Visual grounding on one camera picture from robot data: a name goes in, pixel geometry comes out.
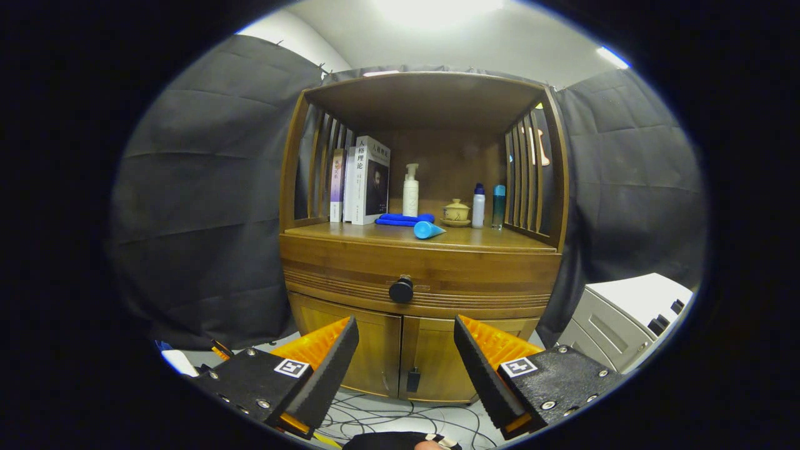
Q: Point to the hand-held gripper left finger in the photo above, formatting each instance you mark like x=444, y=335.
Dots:
x=331, y=369

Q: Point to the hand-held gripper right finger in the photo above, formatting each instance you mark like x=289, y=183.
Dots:
x=482, y=375

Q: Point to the black round drawer knob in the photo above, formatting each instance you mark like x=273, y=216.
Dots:
x=400, y=291

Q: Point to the wooden drawer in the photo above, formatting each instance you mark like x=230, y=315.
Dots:
x=337, y=262

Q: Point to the blue and white tube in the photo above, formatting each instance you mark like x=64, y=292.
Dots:
x=426, y=230

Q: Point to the wooden cabinet door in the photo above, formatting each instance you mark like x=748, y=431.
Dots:
x=431, y=356
x=375, y=350

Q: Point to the wooden countertop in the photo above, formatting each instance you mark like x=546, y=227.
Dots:
x=487, y=239

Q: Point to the white metal drawer unit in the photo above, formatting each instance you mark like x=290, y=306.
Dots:
x=631, y=294

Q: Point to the wooden cabinet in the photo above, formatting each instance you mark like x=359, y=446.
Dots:
x=431, y=100

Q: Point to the orange and black tool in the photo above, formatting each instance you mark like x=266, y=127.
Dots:
x=220, y=349

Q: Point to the white plastic device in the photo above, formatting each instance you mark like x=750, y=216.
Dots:
x=178, y=362

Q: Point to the yellow lidded teacup with saucer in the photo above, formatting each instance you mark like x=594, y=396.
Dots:
x=456, y=212

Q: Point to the folded blue cloth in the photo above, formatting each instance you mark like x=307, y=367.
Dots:
x=400, y=218

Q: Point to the white bottle with blue cap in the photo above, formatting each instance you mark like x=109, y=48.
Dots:
x=478, y=209

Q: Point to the teal bottle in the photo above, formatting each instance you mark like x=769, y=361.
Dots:
x=498, y=206

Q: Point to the thin white book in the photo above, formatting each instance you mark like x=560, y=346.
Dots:
x=348, y=187

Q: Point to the purple and white book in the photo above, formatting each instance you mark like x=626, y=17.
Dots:
x=336, y=184

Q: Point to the white pump bottle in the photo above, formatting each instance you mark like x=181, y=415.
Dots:
x=410, y=200

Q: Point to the thick white portrait book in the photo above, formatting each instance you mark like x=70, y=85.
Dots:
x=372, y=181

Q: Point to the black backdrop cloth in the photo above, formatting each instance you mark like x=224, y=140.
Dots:
x=200, y=206

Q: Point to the small ceiling light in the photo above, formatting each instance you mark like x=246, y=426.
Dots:
x=612, y=57

